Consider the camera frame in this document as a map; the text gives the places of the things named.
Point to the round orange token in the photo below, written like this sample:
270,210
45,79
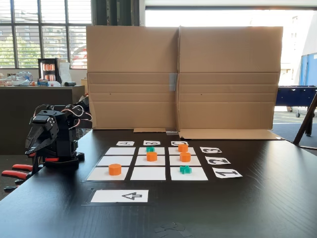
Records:
115,169
183,148
185,157
151,156

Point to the green cross token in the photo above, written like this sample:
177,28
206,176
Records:
185,169
150,149

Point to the white nine-square grid sheet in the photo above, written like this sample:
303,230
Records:
148,173

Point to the dark counter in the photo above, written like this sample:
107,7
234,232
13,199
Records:
15,111

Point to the black mini fridge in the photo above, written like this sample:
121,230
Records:
49,72

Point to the white paper bag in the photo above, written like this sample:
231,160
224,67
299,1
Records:
65,72

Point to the white arrow paper sheet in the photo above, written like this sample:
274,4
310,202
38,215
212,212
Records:
106,196

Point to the paper sheet letter A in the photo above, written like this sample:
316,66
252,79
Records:
125,143

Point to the window with blinds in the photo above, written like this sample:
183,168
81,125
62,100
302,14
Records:
27,37

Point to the paper sheet letter B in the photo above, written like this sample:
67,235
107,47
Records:
151,143

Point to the paper sheet letter C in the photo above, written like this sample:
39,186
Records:
174,143

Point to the black tape cross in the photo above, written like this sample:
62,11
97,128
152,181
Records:
173,229

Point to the paper sheet number 3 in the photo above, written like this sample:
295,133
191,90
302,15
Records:
210,150

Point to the paper sheet number 2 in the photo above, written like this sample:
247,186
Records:
218,160

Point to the paper sheet number 1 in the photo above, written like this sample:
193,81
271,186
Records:
227,172

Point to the brown cardboard screen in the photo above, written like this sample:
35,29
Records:
223,62

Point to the blue foosball table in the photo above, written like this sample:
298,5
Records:
294,95

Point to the grey duct tape strip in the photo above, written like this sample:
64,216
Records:
173,81
171,132

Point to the brown legged camera tripod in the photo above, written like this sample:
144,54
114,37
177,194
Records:
307,119

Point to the blue wall panel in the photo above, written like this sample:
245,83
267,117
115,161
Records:
309,69

